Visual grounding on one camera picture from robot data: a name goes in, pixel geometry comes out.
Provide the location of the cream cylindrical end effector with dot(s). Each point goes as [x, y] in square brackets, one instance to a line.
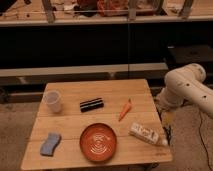
[167, 118]

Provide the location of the black striped eraser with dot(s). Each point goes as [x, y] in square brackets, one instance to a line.
[91, 104]

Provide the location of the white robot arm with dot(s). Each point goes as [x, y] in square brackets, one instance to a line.
[184, 83]

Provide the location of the white tube with label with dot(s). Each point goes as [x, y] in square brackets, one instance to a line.
[147, 135]

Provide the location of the orange toy carrot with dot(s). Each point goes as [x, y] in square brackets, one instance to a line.
[127, 107]

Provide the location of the black box on shelf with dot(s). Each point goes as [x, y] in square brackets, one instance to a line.
[179, 56]

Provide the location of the orange patterned plate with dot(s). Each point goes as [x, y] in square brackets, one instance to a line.
[98, 142]

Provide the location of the translucent plastic cup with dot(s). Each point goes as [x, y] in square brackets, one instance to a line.
[52, 100]

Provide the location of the blue wavy sponge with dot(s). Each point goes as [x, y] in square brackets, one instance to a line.
[50, 144]

